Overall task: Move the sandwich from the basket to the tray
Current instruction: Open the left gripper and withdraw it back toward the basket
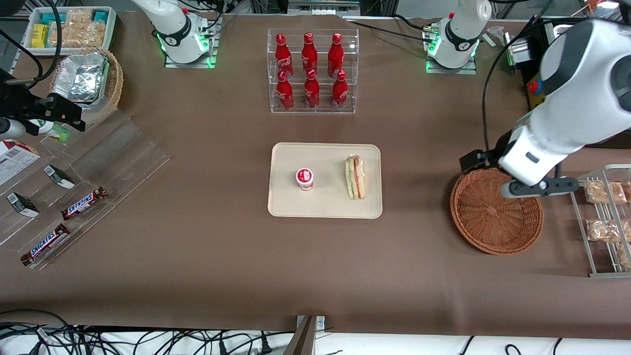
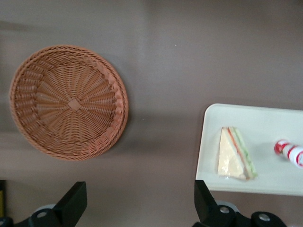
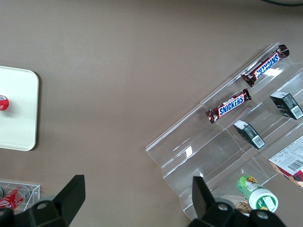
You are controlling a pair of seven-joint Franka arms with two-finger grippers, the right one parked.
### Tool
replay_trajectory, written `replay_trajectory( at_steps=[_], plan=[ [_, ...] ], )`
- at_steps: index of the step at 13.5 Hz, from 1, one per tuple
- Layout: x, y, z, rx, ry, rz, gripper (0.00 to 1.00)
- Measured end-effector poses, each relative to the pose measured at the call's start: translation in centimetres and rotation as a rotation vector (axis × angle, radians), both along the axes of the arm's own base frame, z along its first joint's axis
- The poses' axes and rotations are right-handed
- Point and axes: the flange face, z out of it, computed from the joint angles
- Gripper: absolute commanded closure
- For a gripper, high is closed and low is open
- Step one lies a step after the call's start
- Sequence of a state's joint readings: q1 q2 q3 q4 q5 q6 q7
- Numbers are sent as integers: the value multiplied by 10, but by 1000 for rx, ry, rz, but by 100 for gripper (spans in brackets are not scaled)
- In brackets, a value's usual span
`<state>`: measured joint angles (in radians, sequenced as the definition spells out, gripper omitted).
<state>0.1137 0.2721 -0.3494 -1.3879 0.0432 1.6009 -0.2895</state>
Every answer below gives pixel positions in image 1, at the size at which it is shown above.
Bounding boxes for clear acrylic stepped display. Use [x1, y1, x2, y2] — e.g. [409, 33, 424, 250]
[0, 108, 171, 271]

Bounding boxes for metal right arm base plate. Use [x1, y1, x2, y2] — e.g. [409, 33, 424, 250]
[164, 14, 218, 69]

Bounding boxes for beige plastic tray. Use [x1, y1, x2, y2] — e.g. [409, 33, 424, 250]
[268, 142, 383, 219]

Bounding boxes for black cable on table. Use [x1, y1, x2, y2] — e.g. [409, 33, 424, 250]
[348, 14, 437, 42]

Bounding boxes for aluminium profile bracket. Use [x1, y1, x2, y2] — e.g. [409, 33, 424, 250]
[285, 316, 326, 355]

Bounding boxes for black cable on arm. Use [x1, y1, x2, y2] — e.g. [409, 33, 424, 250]
[482, 0, 554, 154]
[27, 0, 65, 90]
[0, 29, 44, 79]

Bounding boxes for green white small bottle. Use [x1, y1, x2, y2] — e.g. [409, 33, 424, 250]
[30, 118, 71, 142]

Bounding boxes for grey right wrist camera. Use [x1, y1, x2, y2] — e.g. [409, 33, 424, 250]
[0, 118, 26, 140]

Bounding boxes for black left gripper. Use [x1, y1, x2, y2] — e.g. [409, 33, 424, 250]
[459, 133, 516, 174]

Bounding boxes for white plastic snack bin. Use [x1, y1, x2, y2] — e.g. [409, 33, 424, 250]
[22, 6, 117, 56]

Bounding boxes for aluminium frame beam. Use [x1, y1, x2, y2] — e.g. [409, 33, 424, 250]
[286, 0, 361, 16]

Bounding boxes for brown snickers bar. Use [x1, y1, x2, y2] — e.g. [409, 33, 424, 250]
[20, 223, 71, 267]
[61, 186, 108, 221]

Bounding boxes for red cola bottle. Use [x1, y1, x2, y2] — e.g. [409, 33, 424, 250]
[275, 34, 294, 79]
[332, 70, 349, 110]
[304, 69, 320, 109]
[276, 70, 295, 110]
[302, 33, 318, 74]
[328, 33, 344, 78]

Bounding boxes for tangled black floor cables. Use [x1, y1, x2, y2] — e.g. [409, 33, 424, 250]
[0, 309, 277, 355]

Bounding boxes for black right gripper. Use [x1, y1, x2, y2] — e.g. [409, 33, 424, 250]
[0, 69, 86, 136]

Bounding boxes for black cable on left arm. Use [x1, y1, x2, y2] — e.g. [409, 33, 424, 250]
[482, 0, 554, 154]

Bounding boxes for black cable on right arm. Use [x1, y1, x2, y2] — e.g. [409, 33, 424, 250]
[0, 29, 44, 79]
[27, 0, 65, 90]

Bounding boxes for red white printed box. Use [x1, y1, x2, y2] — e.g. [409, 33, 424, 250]
[0, 140, 41, 186]

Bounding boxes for small black white box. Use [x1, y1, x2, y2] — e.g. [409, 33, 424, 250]
[43, 165, 76, 190]
[6, 192, 40, 218]

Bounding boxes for clear acrylic bottle rack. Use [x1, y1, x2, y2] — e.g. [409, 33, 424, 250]
[267, 28, 359, 115]

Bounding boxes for silver wire rack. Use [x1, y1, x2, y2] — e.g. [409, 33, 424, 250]
[564, 164, 631, 278]

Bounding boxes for light wicker basket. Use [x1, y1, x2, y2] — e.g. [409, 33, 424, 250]
[49, 47, 124, 126]

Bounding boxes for stack of foil trays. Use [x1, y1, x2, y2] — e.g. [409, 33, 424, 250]
[52, 53, 109, 103]

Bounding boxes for black machine with yellow panel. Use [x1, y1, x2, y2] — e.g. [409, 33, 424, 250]
[517, 15, 631, 148]

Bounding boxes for clear plastic wrapper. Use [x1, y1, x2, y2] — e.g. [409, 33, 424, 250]
[485, 26, 509, 48]

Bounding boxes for round brown wicker basket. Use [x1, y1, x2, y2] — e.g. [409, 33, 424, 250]
[450, 168, 544, 255]

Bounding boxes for triangle sandwich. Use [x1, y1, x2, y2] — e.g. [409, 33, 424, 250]
[345, 155, 365, 200]

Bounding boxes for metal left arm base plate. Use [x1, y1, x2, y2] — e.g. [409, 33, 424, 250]
[425, 22, 478, 75]

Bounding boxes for yellow snack packet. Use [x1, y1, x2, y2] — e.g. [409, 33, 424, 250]
[31, 24, 50, 48]

